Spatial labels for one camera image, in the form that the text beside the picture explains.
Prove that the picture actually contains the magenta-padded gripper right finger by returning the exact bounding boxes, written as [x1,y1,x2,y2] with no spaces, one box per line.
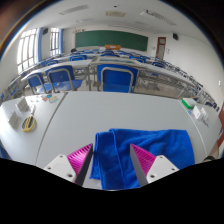
[129,143,180,187]

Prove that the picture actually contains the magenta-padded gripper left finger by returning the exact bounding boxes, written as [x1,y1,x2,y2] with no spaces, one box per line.
[43,143,95,187]

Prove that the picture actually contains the blue terry towel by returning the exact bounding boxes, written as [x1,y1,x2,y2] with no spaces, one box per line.
[89,128,196,191]

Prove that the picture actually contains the yellow tape roll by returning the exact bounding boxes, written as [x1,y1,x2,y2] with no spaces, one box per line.
[21,114,37,133]

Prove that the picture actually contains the small colourful cards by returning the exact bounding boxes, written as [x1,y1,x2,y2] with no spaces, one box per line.
[41,94,59,104]

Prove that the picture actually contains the small white box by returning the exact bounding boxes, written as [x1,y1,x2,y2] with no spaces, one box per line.
[16,97,31,113]
[8,111,21,129]

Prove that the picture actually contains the green and white box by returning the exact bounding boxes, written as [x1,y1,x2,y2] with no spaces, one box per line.
[181,97,198,110]

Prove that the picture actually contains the red-brown door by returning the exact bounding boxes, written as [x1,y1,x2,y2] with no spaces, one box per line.
[218,103,224,148]

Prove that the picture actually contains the blue classroom chairs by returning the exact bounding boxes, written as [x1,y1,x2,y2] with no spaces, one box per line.
[0,48,219,108]

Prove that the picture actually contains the framed board on desk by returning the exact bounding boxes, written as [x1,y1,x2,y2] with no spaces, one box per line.
[91,54,146,68]

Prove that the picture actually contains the brown door with window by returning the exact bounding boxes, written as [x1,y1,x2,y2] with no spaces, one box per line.
[155,36,167,60]

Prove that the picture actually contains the large window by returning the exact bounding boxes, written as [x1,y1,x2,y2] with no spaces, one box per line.
[16,28,38,74]

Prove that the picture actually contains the blue curtain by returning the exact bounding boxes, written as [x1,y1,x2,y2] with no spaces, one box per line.
[36,27,44,63]
[59,28,65,54]

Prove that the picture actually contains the narrow window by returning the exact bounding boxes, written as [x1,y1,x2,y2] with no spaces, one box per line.
[49,27,61,57]

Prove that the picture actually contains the orange lectern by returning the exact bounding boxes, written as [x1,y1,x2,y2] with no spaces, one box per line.
[104,44,122,51]

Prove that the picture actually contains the green chalkboard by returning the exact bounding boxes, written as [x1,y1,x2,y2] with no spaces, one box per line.
[74,30,149,52]

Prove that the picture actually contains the ceiling projector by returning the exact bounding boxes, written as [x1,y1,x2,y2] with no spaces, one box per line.
[139,9,155,18]

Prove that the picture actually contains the ceiling light panels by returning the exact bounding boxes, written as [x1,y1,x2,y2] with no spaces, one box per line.
[58,3,178,28]

